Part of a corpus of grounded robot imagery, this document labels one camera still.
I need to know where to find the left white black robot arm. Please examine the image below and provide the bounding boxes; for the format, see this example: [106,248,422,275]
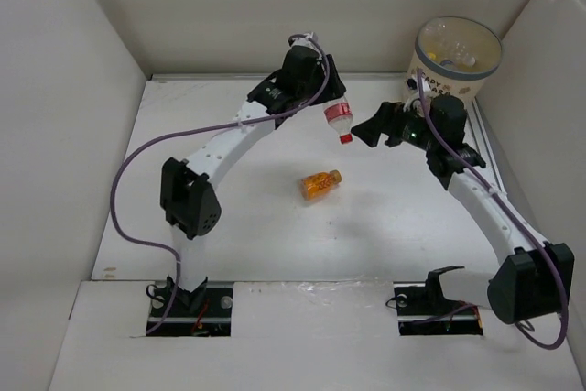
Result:
[160,45,346,315]

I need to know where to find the blue label bottle white cap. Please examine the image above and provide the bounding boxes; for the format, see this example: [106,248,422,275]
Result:
[439,59,458,71]

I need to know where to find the orange bottle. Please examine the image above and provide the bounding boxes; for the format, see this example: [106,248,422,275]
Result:
[299,170,342,201]

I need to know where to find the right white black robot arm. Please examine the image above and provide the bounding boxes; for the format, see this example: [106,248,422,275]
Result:
[352,95,575,324]

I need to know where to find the purple cable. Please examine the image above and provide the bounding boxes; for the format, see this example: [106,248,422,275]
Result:
[411,68,570,350]
[111,33,331,335]

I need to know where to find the clear bottle red label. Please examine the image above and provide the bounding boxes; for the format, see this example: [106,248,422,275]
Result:
[322,96,353,145]

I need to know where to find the clear bottle yellow cap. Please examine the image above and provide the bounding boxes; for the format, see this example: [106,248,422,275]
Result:
[425,42,443,60]

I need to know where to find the large clear plastic bottle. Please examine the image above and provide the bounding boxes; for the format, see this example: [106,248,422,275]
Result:
[420,18,476,68]

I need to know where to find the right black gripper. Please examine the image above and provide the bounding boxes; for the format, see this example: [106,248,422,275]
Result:
[351,98,440,152]

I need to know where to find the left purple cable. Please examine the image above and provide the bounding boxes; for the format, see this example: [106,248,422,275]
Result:
[111,33,331,335]

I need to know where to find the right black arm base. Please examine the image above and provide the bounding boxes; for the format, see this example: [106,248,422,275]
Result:
[385,282,483,336]

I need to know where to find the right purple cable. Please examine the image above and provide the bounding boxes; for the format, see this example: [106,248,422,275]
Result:
[411,68,570,350]

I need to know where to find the cream capybara bin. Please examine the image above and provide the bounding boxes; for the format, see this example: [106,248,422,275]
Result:
[402,16,503,105]

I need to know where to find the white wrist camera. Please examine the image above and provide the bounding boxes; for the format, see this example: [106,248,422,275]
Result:
[288,32,319,50]
[402,75,420,112]

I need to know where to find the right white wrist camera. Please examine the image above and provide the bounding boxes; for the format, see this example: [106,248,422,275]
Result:
[402,75,420,112]

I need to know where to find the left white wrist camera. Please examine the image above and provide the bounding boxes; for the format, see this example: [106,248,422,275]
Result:
[288,32,319,50]

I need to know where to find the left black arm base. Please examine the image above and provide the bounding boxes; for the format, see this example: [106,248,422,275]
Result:
[146,279,234,338]

